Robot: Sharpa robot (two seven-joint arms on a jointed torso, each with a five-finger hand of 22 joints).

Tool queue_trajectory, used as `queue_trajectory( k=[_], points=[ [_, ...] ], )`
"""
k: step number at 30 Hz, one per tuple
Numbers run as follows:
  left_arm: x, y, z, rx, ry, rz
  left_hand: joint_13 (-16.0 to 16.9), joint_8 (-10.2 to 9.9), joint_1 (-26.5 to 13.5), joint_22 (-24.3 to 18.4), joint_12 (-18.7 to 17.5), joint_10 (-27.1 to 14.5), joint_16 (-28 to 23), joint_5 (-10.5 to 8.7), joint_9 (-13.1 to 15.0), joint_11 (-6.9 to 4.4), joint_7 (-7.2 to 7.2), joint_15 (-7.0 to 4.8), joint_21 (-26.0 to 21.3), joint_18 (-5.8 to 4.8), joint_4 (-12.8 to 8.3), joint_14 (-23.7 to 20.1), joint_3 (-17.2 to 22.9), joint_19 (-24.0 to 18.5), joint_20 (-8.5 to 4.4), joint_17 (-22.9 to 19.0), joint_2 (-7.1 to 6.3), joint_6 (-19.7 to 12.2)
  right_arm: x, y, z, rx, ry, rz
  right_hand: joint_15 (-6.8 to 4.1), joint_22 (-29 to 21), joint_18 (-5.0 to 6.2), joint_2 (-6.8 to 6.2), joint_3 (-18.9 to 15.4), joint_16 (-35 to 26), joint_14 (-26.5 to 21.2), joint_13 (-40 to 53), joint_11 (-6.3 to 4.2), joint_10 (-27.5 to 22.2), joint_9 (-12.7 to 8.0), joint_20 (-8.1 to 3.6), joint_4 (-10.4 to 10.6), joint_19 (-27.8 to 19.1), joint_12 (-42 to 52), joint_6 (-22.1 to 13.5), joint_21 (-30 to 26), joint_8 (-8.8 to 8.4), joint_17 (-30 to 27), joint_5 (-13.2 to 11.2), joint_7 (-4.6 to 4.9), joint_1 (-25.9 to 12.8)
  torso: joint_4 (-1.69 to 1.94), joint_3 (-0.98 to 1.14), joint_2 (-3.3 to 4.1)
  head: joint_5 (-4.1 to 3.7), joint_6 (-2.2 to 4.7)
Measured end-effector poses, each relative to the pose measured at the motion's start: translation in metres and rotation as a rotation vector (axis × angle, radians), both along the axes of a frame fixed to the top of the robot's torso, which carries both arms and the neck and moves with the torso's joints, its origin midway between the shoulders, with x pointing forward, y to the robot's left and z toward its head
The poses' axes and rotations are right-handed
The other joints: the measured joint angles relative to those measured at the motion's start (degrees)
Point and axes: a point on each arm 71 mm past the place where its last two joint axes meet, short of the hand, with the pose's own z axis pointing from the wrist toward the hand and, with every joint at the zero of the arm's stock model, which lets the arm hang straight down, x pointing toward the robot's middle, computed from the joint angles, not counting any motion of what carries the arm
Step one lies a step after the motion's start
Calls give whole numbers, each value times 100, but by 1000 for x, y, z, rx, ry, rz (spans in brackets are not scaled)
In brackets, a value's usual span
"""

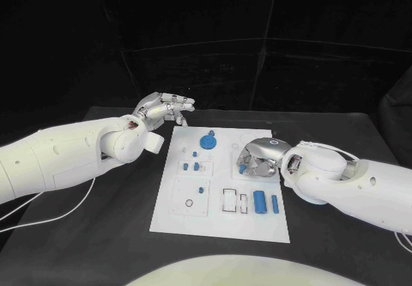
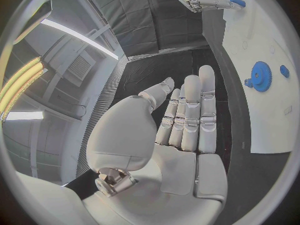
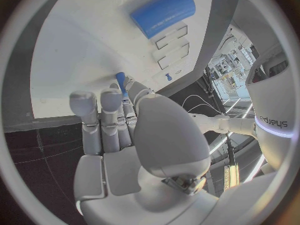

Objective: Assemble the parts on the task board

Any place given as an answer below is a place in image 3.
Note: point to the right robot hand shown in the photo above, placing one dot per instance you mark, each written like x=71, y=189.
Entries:
x=168, y=135

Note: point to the blue peg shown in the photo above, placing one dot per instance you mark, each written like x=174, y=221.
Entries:
x=122, y=84

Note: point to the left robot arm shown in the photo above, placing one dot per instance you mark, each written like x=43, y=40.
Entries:
x=225, y=124

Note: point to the white task board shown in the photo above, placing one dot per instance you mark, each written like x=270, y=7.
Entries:
x=93, y=50

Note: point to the small blue plug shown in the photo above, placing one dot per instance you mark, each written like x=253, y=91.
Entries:
x=168, y=77

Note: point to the glowing light bar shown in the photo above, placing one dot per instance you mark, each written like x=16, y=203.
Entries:
x=231, y=176

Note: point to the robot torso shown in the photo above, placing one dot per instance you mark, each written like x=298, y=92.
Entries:
x=272, y=101

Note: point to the large blue cylinder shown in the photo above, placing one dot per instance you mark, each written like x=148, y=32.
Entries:
x=161, y=13

